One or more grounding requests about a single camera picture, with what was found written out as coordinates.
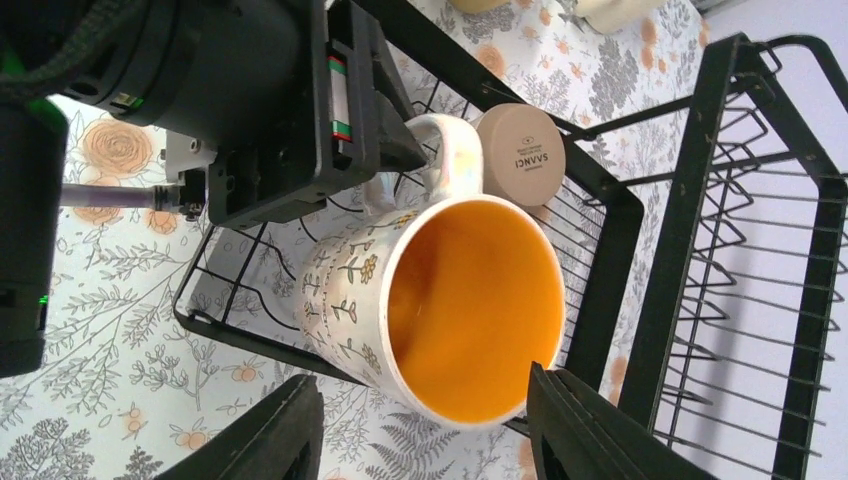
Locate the yellow ceramic mug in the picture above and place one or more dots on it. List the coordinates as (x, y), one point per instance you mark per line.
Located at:
(474, 7)

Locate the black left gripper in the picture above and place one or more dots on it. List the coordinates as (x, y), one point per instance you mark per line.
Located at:
(301, 100)

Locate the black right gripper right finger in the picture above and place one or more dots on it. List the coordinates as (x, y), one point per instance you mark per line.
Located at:
(576, 434)

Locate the cream ribbed ceramic mug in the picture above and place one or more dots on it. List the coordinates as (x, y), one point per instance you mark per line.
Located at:
(609, 16)

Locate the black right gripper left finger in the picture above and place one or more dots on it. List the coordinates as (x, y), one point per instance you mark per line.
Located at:
(280, 437)

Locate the floral iridescent white mug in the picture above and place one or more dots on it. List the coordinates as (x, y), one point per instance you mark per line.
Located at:
(445, 307)

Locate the beige and white mug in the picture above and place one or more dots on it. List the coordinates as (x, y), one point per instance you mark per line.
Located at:
(524, 155)

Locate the floral patterned table mat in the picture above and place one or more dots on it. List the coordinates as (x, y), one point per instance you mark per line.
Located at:
(125, 392)

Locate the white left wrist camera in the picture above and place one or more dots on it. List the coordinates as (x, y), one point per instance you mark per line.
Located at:
(186, 162)

